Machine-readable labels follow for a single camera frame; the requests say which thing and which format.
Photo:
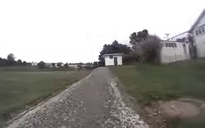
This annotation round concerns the small white shed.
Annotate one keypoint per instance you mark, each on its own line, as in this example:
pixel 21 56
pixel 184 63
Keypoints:
pixel 113 59

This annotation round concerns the dark trees behind shed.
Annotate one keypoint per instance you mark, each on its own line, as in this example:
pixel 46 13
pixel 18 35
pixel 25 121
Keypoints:
pixel 123 48

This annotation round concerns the distant low buildings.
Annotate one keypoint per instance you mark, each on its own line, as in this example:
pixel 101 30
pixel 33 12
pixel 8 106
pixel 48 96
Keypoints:
pixel 70 65

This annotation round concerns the grey gravel asphalt path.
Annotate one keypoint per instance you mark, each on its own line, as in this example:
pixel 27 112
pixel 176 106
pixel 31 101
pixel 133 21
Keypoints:
pixel 86 103

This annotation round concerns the dark bush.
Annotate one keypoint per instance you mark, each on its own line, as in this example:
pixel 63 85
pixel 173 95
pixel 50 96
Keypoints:
pixel 149 50

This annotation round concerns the grass slope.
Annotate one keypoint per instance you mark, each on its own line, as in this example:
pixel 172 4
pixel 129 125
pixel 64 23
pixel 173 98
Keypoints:
pixel 156 78

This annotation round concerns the white garage building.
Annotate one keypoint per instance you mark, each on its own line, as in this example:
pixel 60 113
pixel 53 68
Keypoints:
pixel 173 51

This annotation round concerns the grass field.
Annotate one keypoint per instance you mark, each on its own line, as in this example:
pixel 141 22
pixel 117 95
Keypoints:
pixel 26 88

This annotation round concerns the distant row of trees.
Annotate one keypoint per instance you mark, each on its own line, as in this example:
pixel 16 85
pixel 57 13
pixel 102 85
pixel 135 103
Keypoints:
pixel 10 61

